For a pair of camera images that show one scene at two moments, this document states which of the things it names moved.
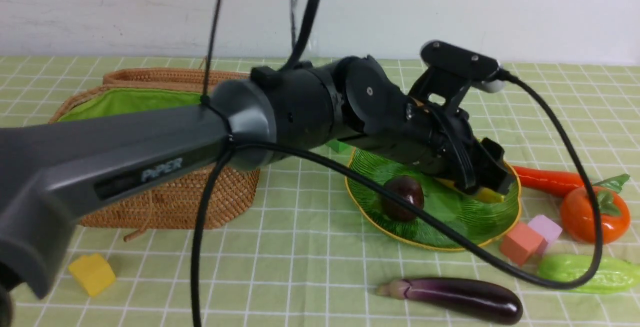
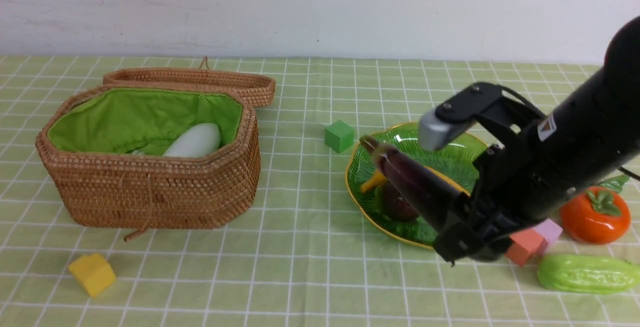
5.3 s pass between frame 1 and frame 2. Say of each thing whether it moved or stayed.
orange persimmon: stayed
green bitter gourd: stayed
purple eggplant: moved
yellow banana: moved
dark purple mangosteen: stayed
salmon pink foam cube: stayed
